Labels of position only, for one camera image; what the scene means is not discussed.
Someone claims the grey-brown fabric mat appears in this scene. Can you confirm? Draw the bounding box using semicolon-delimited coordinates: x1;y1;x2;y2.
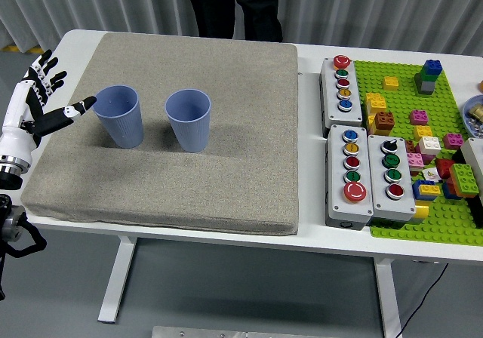
20;32;300;237

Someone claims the white table leg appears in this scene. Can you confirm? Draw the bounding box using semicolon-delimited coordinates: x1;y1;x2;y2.
374;257;404;338
97;235;137;324

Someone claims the brown toy brick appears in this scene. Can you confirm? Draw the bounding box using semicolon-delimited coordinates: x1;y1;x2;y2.
374;110;396;132

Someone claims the dark blue toy brick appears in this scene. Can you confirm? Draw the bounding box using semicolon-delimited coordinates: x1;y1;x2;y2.
441;181;463;201

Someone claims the dark green toy brick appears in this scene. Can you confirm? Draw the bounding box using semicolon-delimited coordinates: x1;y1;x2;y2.
414;68;439;85

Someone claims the lime green studded baseplate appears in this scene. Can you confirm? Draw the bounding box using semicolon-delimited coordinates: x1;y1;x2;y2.
353;59;483;247

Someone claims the orange toy brick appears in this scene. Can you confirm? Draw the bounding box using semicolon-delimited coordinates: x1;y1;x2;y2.
451;179;481;199

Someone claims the lime green toy brick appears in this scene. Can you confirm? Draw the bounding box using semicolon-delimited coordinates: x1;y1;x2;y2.
449;162;480;195

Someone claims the light pink toy brick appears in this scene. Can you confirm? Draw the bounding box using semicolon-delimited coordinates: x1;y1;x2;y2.
406;152;426;172

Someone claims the person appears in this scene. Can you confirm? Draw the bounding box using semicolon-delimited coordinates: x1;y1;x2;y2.
186;0;284;44

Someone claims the blue ribbed plastic cup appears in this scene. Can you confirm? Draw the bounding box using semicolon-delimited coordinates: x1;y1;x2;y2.
165;88;211;153
92;84;145;149

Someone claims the blue bowl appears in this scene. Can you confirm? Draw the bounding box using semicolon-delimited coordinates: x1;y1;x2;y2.
461;94;483;139

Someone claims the grey toy brick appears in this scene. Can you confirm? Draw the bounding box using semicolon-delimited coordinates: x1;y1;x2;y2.
416;79;435;97

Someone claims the white toy brick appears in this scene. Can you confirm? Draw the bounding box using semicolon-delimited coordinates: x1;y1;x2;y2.
418;136;442;155

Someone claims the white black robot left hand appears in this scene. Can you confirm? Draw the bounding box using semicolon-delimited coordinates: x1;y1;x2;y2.
0;49;97;162

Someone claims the white box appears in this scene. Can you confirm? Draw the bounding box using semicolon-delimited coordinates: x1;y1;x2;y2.
460;137;483;177

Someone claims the grey box small red mushroom button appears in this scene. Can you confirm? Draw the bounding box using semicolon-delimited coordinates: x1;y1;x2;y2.
319;54;364;128

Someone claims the black floor cable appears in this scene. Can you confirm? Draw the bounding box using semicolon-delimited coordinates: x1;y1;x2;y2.
399;263;450;338

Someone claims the white pleated curtain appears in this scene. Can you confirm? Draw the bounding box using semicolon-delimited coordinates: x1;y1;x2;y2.
0;0;483;58

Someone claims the grey box large red mushroom button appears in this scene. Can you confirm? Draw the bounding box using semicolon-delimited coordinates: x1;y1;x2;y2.
325;124;374;229

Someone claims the grey box black selector switch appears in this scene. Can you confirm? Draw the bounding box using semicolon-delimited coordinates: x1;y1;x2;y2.
367;134;417;223

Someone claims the red toy brick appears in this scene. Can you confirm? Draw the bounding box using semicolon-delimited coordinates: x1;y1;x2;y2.
435;158;456;180

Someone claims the large yellow toy brick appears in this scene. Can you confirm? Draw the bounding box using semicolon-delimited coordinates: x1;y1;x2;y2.
365;92;388;115

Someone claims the smooth yellow toy brick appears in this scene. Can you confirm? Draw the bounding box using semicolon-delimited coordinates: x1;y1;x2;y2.
412;201;430;220

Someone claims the yellow black floor tape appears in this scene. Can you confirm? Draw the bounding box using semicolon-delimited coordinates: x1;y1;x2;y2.
0;44;51;55

